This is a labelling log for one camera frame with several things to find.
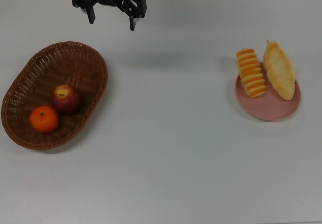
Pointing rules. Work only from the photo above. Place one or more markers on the braided toy bread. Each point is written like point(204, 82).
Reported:
point(279, 73)

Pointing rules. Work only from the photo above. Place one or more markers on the ridged striped toy bread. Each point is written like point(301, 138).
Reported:
point(251, 80)

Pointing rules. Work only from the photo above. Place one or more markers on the orange toy mandarin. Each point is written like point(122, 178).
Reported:
point(44, 119)

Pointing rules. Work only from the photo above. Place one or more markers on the brown woven basket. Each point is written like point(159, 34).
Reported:
point(30, 136)

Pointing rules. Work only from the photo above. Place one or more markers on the pink plate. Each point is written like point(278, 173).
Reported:
point(271, 109)

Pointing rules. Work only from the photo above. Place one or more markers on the red toy apple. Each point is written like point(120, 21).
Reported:
point(66, 100)

